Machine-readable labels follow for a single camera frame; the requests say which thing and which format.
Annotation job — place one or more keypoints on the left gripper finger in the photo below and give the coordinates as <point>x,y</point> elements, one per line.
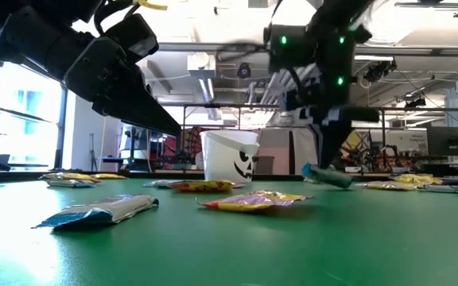
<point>155,99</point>
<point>149,119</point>

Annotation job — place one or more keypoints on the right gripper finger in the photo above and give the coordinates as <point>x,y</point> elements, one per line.
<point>321,139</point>
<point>340,137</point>

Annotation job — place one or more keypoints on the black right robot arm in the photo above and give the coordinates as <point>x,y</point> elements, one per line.
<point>332,47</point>

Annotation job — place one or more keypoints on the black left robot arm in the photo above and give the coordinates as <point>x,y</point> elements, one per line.
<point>42,39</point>

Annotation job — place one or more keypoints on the white ceiling box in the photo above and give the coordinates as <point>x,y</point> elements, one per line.
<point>201,63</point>

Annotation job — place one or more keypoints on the black track light cluster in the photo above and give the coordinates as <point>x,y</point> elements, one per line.
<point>380,69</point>

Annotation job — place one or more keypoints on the silver air ducts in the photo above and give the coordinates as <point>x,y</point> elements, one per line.
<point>276,85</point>

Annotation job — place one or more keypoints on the yellow tape tag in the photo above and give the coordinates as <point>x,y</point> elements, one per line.
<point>151,5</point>

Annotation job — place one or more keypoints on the black ceiling spotlight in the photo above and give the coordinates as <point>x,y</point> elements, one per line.
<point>244,70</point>

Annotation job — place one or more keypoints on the black widescreen monitor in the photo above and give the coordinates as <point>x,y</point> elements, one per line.
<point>449,141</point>

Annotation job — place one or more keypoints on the green table mat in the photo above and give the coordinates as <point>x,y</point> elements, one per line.
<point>229,246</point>

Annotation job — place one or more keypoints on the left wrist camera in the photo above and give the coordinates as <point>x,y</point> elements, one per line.
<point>133,37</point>

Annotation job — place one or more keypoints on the black metal rack frame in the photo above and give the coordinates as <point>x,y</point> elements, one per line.
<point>221,105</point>

